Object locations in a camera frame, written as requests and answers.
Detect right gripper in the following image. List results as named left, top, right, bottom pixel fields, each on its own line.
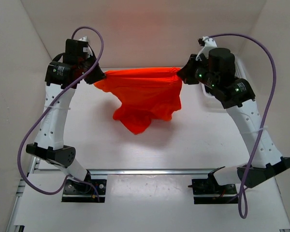
left=178, top=54, right=219, bottom=89

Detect orange shorts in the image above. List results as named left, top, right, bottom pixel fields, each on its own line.
left=95, top=67, right=182, bottom=134

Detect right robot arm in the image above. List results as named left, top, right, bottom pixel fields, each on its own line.
left=177, top=48, right=290, bottom=193

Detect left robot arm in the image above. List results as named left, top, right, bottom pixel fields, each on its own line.
left=26, top=37, right=96, bottom=193

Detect white plastic basket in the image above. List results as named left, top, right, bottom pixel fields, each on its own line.
left=201, top=56, right=247, bottom=112

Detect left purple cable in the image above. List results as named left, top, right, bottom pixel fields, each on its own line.
left=17, top=26, right=104, bottom=203

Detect purple cable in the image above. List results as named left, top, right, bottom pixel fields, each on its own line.
left=209, top=33, right=277, bottom=219
left=17, top=26, right=104, bottom=203

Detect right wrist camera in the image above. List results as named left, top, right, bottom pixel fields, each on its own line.
left=196, top=36, right=218, bottom=61

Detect aluminium front rail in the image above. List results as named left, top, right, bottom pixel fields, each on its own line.
left=36, top=168, right=223, bottom=175

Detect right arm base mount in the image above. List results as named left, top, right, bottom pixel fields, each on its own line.
left=188, top=167, right=238, bottom=204

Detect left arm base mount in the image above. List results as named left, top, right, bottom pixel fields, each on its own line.
left=61, top=175, right=107, bottom=203

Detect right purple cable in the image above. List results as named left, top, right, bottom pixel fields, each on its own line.
left=209, top=33, right=277, bottom=219

